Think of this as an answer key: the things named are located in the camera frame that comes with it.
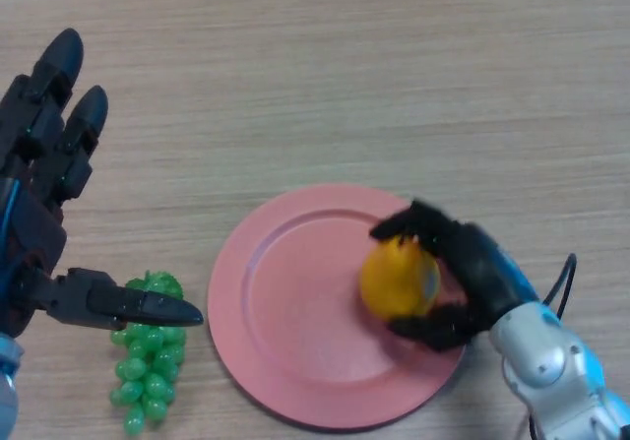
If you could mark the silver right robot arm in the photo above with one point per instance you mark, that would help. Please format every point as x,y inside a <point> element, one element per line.
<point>556,371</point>

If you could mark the yellow pear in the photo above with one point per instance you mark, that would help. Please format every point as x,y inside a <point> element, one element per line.
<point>396,280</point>

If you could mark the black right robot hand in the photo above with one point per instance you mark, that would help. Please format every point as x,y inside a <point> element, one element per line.
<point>487,277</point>

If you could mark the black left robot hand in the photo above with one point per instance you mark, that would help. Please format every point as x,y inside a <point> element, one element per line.
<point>34,233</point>

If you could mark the pink round plate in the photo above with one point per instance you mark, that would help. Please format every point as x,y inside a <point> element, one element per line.
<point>300,312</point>

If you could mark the green grape bunch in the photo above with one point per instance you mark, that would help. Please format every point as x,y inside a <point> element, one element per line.
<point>147,366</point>

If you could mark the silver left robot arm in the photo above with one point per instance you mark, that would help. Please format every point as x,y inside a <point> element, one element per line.
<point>7,391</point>

